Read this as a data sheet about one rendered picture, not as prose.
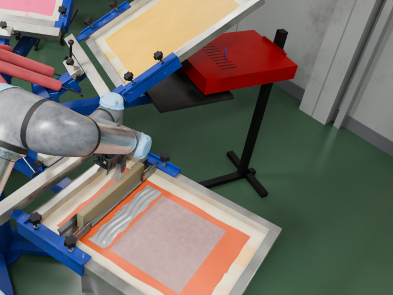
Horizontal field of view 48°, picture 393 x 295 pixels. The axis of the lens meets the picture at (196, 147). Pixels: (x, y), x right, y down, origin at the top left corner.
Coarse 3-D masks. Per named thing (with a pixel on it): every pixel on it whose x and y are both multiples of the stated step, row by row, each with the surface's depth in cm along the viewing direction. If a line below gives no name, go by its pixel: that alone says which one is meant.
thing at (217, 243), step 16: (96, 192) 179; (160, 208) 177; (176, 208) 178; (192, 208) 180; (144, 224) 170; (160, 224) 171; (176, 224) 172; (192, 224) 173; (208, 224) 174; (224, 224) 176; (176, 240) 166; (192, 240) 167; (208, 240) 168; (224, 240) 170; (240, 240) 171; (208, 256) 163; (224, 256) 164
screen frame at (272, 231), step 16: (80, 176) 179; (96, 176) 184; (160, 176) 191; (176, 176) 187; (64, 192) 172; (192, 192) 185; (208, 192) 183; (48, 208) 164; (224, 208) 180; (240, 208) 179; (256, 224) 175; (272, 224) 174; (272, 240) 168; (256, 256) 161; (96, 272) 147; (256, 272) 160; (112, 288) 145; (128, 288) 144; (240, 288) 150
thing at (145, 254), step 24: (72, 216) 168; (120, 240) 162; (144, 240) 164; (168, 240) 166; (120, 264) 155; (144, 264) 156; (168, 264) 158; (192, 264) 159; (168, 288) 150; (192, 288) 152
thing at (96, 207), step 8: (136, 168) 177; (128, 176) 173; (136, 176) 178; (112, 184) 169; (120, 184) 170; (128, 184) 175; (104, 192) 165; (112, 192) 166; (120, 192) 172; (96, 200) 162; (104, 200) 163; (112, 200) 169; (88, 208) 158; (96, 208) 161; (104, 208) 166; (80, 216) 156; (88, 216) 158; (96, 216) 164; (80, 224) 159
